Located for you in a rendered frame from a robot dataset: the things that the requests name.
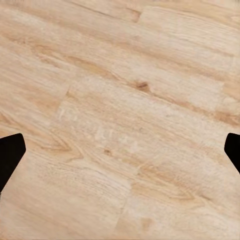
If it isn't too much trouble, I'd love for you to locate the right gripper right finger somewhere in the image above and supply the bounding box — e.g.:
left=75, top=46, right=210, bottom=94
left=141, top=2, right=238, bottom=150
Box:
left=224, top=133, right=240, bottom=173

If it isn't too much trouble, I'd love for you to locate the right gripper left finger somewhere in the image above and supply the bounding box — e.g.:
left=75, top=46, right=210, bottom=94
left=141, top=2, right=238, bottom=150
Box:
left=0, top=133, right=26, bottom=193

